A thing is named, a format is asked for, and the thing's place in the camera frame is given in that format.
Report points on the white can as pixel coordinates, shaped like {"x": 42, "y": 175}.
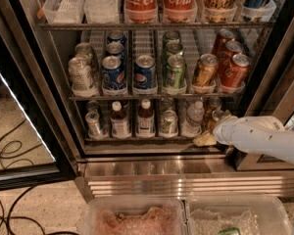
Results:
{"x": 82, "y": 78}
{"x": 85, "y": 49}

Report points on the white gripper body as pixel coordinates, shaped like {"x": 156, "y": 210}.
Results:
{"x": 223, "y": 132}

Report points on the clear plastic bin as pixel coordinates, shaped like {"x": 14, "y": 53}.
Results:
{"x": 251, "y": 214}
{"x": 134, "y": 215}

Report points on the clear plastic bin left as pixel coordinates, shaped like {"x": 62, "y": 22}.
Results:
{"x": 134, "y": 215}

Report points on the green can bottom back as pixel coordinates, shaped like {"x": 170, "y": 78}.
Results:
{"x": 167, "y": 104}

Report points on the silver can bottom front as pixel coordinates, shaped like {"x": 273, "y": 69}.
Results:
{"x": 95, "y": 123}

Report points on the empty clear tray top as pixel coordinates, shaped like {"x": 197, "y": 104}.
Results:
{"x": 63, "y": 11}

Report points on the gold can top shelf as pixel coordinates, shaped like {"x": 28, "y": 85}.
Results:
{"x": 218, "y": 10}

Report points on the red coke can front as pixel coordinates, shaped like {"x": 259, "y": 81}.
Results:
{"x": 236, "y": 71}

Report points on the green can middle back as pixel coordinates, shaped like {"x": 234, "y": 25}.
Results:
{"x": 171, "y": 36}

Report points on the green can in bin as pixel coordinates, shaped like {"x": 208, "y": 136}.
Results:
{"x": 230, "y": 231}

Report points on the white can middle front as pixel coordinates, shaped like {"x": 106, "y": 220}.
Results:
{"x": 82, "y": 78}

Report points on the coca cola bottle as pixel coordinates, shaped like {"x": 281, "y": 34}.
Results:
{"x": 178, "y": 10}
{"x": 141, "y": 11}

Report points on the green can bottom front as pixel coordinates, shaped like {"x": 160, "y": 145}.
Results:
{"x": 168, "y": 124}

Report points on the orange can bottom front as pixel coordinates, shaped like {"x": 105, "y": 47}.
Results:
{"x": 214, "y": 118}

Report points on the red coke can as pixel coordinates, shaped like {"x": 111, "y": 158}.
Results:
{"x": 222, "y": 37}
{"x": 236, "y": 71}
{"x": 229, "y": 49}

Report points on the clear water bottle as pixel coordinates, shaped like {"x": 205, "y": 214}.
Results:
{"x": 193, "y": 119}

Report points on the brown tea bottle right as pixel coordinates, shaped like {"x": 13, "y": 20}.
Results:
{"x": 145, "y": 120}

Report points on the clear plastic bin right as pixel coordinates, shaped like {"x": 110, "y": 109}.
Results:
{"x": 251, "y": 214}

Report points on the blue pepsi can single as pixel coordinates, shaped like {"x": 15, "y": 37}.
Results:
{"x": 144, "y": 72}

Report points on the white bottle top shelf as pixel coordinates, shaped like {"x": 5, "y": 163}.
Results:
{"x": 102, "y": 11}

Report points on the blue pepsi can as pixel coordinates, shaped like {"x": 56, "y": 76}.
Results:
{"x": 114, "y": 79}
{"x": 115, "y": 49}
{"x": 116, "y": 36}

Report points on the coca cola bottle left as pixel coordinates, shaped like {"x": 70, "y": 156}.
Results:
{"x": 141, "y": 11}

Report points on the orange can bottom back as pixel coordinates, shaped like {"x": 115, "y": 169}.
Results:
{"x": 213, "y": 103}

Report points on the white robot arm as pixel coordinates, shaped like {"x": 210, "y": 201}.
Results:
{"x": 275, "y": 140}

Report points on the brown tea bottle left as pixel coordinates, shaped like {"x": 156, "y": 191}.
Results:
{"x": 119, "y": 121}

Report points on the orange can middle shelf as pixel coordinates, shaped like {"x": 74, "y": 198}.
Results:
{"x": 206, "y": 68}

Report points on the blue pepsi can back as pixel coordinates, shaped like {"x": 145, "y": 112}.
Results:
{"x": 116, "y": 36}

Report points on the silver can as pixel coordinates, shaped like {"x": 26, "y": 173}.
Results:
{"x": 92, "y": 105}
{"x": 95, "y": 123}

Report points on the white can middle back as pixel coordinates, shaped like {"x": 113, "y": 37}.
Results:
{"x": 85, "y": 49}

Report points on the blue pepsi can middle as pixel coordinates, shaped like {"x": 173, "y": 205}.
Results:
{"x": 115, "y": 49}

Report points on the red coke can back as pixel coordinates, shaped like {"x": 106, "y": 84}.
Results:
{"x": 222, "y": 37}

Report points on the green can middle front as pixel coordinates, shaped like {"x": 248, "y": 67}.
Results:
{"x": 175, "y": 69}

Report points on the fridge glass door left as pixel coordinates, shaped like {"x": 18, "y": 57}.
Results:
{"x": 32, "y": 149}

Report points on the blue pepsi can front left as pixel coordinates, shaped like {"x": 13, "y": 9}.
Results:
{"x": 114, "y": 79}

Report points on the brown tea bottle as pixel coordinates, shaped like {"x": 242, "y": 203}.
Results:
{"x": 145, "y": 120}
{"x": 119, "y": 121}

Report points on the silver can bottom back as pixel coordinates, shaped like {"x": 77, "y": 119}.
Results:
{"x": 92, "y": 105}

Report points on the stainless steel fridge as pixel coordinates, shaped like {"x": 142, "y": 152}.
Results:
{"x": 163, "y": 166}

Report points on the orange can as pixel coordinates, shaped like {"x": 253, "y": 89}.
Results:
{"x": 213, "y": 103}
{"x": 214, "y": 118}

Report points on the coca cola bottle right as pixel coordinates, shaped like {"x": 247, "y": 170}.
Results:
{"x": 178, "y": 10}

